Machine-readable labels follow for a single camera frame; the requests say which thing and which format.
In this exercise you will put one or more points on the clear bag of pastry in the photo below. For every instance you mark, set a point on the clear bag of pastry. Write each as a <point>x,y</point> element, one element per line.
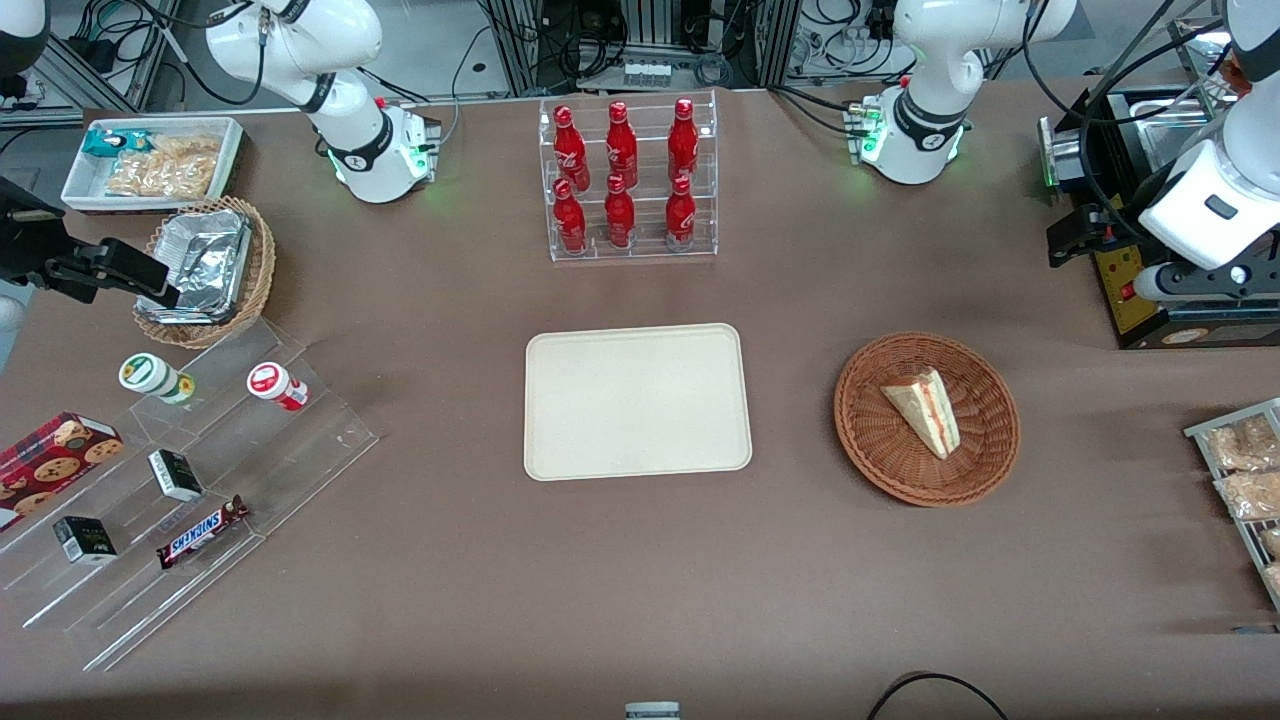
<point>1274,582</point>
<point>1272,542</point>
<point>1245,445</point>
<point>1250,495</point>

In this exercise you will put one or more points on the clear acrylic stepped shelf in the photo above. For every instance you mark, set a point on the clear acrylic stepped shelf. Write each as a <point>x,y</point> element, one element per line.
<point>250,470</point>

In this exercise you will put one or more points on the red soda bottle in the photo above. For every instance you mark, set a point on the red soda bottle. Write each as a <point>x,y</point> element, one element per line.
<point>569,222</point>
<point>683,145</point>
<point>569,150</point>
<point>621,148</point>
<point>619,218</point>
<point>680,216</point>

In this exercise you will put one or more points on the Snickers chocolate bar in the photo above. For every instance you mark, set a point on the Snickers chocolate bar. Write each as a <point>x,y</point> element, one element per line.
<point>200,532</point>

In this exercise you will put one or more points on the grey device edge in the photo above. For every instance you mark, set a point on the grey device edge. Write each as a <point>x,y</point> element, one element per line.
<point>652,711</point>

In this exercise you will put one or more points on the aluminium foil container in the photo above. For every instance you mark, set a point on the aluminium foil container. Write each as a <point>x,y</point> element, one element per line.
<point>205,260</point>

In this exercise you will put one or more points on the green capped white bottle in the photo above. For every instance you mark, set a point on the green capped white bottle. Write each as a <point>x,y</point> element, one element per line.
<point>150,376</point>

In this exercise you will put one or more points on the clear acrylic bottle rack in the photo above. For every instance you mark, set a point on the clear acrylic bottle rack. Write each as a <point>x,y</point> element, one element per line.
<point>650,215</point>

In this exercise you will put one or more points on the small black box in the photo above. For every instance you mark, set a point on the small black box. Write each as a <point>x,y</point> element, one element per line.
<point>176,476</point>
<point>85,540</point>

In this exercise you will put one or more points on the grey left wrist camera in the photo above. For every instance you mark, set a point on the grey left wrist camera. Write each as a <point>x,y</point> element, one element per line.
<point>1150,283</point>

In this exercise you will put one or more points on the brown round wicker basket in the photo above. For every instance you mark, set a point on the brown round wicker basket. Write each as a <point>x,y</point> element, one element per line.
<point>900,470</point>

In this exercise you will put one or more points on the clear bag of crackers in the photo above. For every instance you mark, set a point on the clear bag of crackers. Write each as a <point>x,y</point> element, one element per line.
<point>155,180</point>
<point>190,148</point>

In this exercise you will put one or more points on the grey metal rack tray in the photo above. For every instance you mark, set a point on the grey metal rack tray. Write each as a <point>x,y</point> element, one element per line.
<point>1205,432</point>

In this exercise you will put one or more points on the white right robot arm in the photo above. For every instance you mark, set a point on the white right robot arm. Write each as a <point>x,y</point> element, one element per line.
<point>340,60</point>

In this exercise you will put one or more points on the black food warmer appliance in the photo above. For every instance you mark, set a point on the black food warmer appliance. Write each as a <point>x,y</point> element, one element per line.
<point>1180,330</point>

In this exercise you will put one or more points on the black clamp bracket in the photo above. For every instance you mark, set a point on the black clamp bracket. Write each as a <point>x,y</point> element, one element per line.
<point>1078,245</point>

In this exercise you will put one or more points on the red cookie box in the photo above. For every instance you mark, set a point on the red cookie box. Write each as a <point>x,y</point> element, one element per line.
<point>50,465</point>

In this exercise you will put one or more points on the white rectangular plastic bin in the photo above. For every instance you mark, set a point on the white rectangular plastic bin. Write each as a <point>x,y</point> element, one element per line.
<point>80,190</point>

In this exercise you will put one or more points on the cream plastic tray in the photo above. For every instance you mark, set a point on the cream plastic tray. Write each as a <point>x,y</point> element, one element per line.
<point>636,402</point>

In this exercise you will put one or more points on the triangular white sandwich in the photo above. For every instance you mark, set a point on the triangular white sandwich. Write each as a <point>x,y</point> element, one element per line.
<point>925,412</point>

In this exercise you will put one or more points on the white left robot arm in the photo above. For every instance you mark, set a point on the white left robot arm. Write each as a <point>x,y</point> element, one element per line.
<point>925,60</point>

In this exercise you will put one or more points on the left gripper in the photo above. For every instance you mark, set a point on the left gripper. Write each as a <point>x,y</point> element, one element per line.
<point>1128,211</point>

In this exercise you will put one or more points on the teal snack packet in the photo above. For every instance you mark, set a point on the teal snack packet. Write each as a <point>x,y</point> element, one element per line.
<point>105,142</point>

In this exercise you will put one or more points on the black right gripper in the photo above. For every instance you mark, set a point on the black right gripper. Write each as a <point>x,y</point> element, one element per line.
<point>22,243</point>

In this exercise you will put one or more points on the light wicker basket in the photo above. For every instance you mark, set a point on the light wicker basket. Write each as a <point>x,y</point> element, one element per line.
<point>262,270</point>

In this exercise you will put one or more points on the aluminium frame rail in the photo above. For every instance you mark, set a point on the aluminium frame rail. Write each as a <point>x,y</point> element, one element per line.
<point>90,75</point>

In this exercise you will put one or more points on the silver metal box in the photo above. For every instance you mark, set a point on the silver metal box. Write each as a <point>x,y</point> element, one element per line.
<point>1062,150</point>

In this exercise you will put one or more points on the red capped white bottle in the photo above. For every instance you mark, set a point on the red capped white bottle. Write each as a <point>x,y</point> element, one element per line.
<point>275,385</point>

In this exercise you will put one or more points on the steel food pan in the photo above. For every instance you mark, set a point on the steel food pan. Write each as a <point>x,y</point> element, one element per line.
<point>1175,135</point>

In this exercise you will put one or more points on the white power strip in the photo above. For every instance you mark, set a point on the white power strip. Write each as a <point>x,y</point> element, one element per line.
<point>647,74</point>

